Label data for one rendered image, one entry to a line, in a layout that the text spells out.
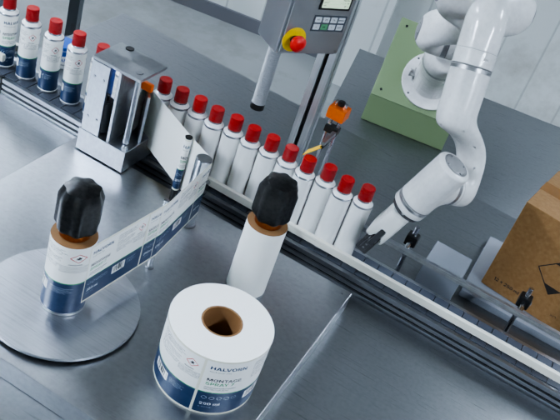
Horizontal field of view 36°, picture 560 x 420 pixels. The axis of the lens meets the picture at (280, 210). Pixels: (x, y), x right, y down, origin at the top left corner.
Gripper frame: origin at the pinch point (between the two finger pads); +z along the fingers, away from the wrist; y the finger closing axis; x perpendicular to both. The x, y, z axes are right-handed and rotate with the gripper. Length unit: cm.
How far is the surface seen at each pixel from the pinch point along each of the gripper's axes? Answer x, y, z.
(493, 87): 12, -295, 72
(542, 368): 46.8, 4.3, -13.4
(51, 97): -84, 2, 37
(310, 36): -43, -5, -26
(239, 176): -33.1, 2.5, 10.8
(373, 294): 9.8, 4.9, 5.3
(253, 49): -99, -246, 136
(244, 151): -36.2, 2.7, 4.3
